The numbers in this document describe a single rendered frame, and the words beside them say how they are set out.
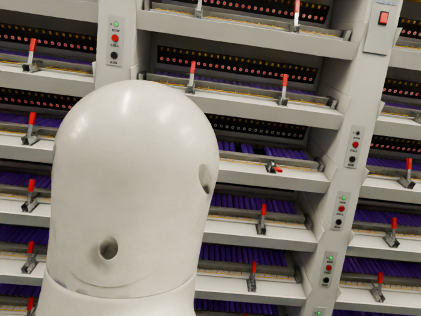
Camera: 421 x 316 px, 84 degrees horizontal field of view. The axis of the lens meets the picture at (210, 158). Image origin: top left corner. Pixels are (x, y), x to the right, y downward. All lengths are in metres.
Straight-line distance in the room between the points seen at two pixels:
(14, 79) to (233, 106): 0.59
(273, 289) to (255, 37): 0.78
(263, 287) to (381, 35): 0.82
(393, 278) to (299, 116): 0.70
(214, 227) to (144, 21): 0.62
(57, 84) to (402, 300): 1.28
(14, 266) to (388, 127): 1.21
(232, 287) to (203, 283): 0.09
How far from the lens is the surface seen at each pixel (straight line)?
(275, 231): 0.81
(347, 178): 0.82
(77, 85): 0.75
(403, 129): 0.90
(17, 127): 0.91
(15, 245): 1.03
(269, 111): 0.70
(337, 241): 0.87
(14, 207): 0.92
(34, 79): 0.81
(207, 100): 0.67
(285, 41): 0.75
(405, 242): 1.05
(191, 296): 0.18
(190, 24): 0.72
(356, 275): 1.07
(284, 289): 0.92
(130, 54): 0.71
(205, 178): 0.15
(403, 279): 1.18
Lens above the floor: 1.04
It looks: 9 degrees down
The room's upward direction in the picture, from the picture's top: 7 degrees clockwise
